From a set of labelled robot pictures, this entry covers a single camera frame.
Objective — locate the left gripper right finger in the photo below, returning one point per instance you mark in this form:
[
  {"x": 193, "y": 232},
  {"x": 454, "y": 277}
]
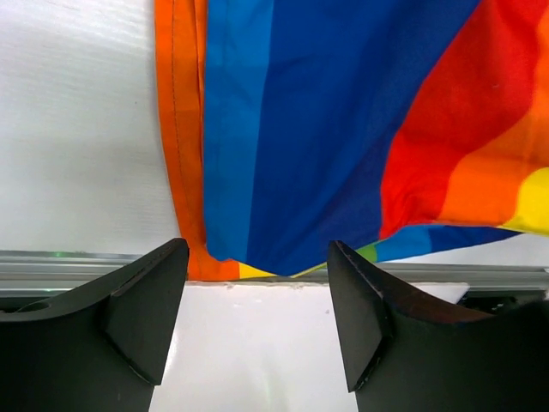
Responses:
[{"x": 406, "y": 350}]

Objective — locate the rainbow striped shorts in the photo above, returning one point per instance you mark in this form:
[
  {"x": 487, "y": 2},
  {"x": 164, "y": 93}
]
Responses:
[{"x": 400, "y": 128}]

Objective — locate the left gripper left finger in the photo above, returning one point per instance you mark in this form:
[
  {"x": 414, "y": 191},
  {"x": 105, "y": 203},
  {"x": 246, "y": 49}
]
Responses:
[{"x": 100, "y": 347}]

